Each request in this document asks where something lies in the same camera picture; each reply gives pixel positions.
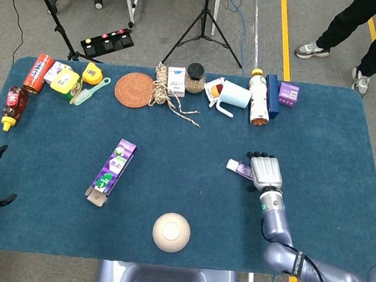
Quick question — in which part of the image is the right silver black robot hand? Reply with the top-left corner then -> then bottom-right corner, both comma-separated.
242,150 -> 286,195

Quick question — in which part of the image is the purple white toothpaste tube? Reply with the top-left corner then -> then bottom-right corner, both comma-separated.
224,158 -> 257,180

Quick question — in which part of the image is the purple cardboard box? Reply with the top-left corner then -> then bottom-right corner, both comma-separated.
84,135 -> 138,210

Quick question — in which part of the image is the dark blue box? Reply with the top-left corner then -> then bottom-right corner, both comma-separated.
261,73 -> 284,121

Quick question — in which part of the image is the white pink packet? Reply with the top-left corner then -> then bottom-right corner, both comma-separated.
42,59 -> 74,87

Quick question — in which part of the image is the drink bottle yellow cap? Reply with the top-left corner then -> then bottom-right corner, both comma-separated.
244,68 -> 275,127

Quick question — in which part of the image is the light blue plastic mug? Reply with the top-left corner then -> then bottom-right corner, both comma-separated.
214,78 -> 254,120

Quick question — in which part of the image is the brown syrup bottle yellow cap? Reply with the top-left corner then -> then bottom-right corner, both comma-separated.
0,85 -> 31,135

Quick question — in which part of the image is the white red snack packet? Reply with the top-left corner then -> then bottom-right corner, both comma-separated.
202,76 -> 227,109

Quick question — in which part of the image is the blue felt table mat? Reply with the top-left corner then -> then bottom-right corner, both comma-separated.
0,52 -> 376,282

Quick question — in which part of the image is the beige upturned bowl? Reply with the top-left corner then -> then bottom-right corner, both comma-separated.
150,210 -> 194,255

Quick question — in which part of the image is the glass jar black lid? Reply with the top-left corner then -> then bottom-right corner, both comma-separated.
183,62 -> 208,96

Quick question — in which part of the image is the white carton with red print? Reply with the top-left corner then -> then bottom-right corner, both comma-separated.
165,65 -> 188,99

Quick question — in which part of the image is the red chips can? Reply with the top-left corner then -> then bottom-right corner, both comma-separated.
21,51 -> 56,96

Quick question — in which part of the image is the grey white sneaker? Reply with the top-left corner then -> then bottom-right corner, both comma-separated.
293,39 -> 332,62
349,66 -> 372,98

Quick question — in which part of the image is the yellow lid green container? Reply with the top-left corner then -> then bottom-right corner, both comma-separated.
48,67 -> 84,102

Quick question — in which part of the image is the light green brush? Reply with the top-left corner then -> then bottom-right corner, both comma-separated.
69,73 -> 112,109

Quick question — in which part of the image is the round woven orange coaster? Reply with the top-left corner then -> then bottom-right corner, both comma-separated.
112,70 -> 157,111

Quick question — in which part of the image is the yellow tape measure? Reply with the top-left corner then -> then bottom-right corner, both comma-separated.
80,61 -> 105,86

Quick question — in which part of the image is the black tripod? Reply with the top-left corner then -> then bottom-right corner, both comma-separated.
161,0 -> 249,72

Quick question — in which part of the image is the white pole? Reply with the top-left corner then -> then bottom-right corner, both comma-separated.
210,0 -> 221,37

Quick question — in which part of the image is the person in black trousers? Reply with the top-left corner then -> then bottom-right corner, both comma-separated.
312,0 -> 376,78

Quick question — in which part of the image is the black light stand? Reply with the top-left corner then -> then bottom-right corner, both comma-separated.
16,0 -> 111,65

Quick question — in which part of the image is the black foot pedal board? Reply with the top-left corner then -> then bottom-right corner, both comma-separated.
78,23 -> 137,62

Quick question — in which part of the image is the black velcro strap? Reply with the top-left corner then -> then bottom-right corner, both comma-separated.
290,249 -> 308,278

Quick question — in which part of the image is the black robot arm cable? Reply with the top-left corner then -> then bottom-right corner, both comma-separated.
254,217 -> 342,282

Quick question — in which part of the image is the beige braided rope bundle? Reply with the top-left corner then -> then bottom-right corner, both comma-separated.
146,61 -> 206,128

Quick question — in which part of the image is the blue floor cable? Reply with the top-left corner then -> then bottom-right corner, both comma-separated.
219,0 -> 254,77

